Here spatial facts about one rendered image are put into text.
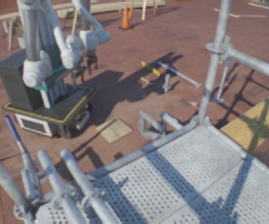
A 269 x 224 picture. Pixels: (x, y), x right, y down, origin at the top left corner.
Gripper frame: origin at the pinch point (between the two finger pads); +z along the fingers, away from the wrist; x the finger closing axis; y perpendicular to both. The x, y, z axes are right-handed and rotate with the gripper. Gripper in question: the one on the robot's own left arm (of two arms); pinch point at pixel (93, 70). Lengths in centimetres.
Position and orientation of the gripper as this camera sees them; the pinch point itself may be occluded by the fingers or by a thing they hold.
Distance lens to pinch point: 206.9
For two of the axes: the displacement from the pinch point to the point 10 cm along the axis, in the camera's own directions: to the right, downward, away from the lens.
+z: 0.0, 7.9, 6.2
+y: 9.5, 1.9, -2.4
